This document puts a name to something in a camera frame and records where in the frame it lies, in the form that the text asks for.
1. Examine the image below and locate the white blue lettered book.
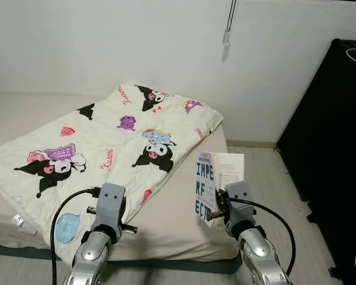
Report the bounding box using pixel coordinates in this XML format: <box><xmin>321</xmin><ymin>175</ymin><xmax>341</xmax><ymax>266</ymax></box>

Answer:
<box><xmin>195</xmin><ymin>152</ymin><xmax>246</xmax><ymax>227</ymax></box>

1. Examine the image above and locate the teal bed frame base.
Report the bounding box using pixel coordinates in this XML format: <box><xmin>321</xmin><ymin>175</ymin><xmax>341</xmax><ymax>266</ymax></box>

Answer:
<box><xmin>0</xmin><ymin>242</ymin><xmax>243</xmax><ymax>276</ymax></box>

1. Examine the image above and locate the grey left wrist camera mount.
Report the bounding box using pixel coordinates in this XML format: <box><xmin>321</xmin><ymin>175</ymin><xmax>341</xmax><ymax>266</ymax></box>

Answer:
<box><xmin>97</xmin><ymin>183</ymin><xmax>127</xmax><ymax>236</ymax></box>

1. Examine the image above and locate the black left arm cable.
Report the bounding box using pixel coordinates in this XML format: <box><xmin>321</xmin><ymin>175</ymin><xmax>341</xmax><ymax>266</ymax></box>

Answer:
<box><xmin>50</xmin><ymin>188</ymin><xmax>102</xmax><ymax>285</ymax></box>

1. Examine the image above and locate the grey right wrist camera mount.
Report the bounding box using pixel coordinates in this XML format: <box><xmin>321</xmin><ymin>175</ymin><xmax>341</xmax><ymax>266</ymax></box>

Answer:
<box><xmin>224</xmin><ymin>181</ymin><xmax>255</xmax><ymax>230</ymax></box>

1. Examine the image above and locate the mattress with beige sheet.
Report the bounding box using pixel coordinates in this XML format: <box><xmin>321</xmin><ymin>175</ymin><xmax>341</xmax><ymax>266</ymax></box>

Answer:
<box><xmin>0</xmin><ymin>92</ymin><xmax>241</xmax><ymax>263</ymax></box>

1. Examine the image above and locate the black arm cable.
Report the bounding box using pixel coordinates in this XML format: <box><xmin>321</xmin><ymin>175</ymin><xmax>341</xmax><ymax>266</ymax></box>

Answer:
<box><xmin>50</xmin><ymin>188</ymin><xmax>102</xmax><ymax>285</ymax></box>
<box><xmin>228</xmin><ymin>198</ymin><xmax>297</xmax><ymax>277</ymax></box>

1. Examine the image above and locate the grey hanging pull cord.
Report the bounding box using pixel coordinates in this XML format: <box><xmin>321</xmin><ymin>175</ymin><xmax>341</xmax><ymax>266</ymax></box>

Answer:
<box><xmin>222</xmin><ymin>0</ymin><xmax>239</xmax><ymax>46</ymax></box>

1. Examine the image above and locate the black fabric wardrobe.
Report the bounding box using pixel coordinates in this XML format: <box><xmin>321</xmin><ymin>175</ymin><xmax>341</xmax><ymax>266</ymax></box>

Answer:
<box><xmin>277</xmin><ymin>39</ymin><xmax>356</xmax><ymax>283</ymax></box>

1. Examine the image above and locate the cream cartoon print quilt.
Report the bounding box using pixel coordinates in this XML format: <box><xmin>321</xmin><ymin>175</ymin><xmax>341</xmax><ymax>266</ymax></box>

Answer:
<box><xmin>0</xmin><ymin>83</ymin><xmax>224</xmax><ymax>265</ymax></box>

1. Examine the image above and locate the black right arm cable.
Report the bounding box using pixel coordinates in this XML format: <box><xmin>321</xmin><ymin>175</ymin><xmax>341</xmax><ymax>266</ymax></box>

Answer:
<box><xmin>228</xmin><ymin>198</ymin><xmax>297</xmax><ymax>277</ymax></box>

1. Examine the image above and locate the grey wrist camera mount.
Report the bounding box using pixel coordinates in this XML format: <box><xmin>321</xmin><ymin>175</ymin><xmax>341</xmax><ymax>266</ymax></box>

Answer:
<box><xmin>97</xmin><ymin>183</ymin><xmax>127</xmax><ymax>236</ymax></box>
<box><xmin>224</xmin><ymin>181</ymin><xmax>255</xmax><ymax>230</ymax></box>

